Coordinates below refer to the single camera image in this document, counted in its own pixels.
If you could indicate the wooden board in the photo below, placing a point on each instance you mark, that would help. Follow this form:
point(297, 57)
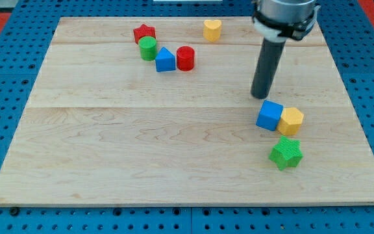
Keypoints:
point(103, 128)

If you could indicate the blue triangle block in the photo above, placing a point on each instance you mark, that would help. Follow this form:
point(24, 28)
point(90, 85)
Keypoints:
point(165, 60)

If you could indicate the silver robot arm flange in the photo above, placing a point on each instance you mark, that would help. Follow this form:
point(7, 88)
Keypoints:
point(279, 20)

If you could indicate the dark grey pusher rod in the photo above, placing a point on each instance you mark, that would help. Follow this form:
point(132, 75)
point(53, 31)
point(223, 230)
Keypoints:
point(268, 61)

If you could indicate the green star block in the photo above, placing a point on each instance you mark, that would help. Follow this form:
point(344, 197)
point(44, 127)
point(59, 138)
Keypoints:
point(286, 153)

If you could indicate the blue cube block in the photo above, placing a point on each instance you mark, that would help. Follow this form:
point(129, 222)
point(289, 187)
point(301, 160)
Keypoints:
point(269, 115)

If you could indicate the red cylinder block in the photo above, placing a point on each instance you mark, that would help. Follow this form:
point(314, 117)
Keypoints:
point(185, 58)

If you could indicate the yellow heart block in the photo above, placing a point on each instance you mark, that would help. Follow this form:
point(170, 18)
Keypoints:
point(212, 29)

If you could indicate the green cylinder block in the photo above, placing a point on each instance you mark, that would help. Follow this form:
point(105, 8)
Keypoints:
point(148, 50)

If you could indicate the red star block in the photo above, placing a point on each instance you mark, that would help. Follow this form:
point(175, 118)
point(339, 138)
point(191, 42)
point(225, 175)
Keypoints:
point(142, 31)

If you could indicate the yellow hexagon block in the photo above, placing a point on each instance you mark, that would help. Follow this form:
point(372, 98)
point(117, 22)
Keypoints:
point(290, 121)

